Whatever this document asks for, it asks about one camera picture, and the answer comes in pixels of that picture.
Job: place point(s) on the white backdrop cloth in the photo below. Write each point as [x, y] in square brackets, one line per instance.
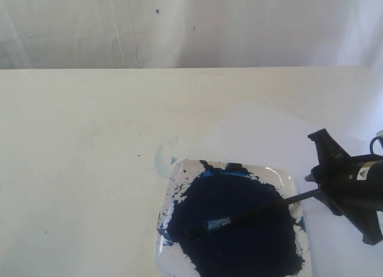
[190, 33]

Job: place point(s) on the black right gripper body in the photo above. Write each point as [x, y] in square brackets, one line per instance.
[353, 181]

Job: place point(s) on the white square paint plate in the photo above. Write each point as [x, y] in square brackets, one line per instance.
[275, 244]

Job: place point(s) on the white paper sheet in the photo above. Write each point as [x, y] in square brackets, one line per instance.
[279, 140]

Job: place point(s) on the black paintbrush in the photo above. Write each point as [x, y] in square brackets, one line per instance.
[195, 231]

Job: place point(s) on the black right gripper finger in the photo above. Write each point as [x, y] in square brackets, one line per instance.
[359, 210]
[326, 148]

